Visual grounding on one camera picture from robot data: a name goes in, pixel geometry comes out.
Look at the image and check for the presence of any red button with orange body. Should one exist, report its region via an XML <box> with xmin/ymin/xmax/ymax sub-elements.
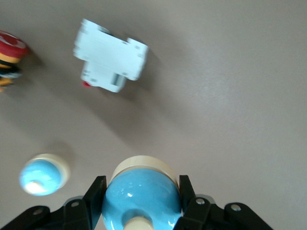
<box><xmin>0</xmin><ymin>29</ymin><xmax>30</xmax><ymax>94</ymax></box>

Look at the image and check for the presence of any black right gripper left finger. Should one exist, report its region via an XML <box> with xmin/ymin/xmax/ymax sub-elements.
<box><xmin>0</xmin><ymin>175</ymin><xmax>107</xmax><ymax>230</ymax></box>

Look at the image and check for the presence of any blue bell with wooden knob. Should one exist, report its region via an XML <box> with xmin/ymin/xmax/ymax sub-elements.
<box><xmin>101</xmin><ymin>155</ymin><xmax>183</xmax><ymax>230</ymax></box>
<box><xmin>19</xmin><ymin>153</ymin><xmax>71</xmax><ymax>197</ymax></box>

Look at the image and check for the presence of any white circuit breaker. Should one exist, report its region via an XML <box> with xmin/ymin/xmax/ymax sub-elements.
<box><xmin>72</xmin><ymin>18</ymin><xmax>150</xmax><ymax>94</ymax></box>

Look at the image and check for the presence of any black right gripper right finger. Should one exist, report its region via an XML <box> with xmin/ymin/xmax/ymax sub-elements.
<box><xmin>176</xmin><ymin>174</ymin><xmax>274</xmax><ymax>230</ymax></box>

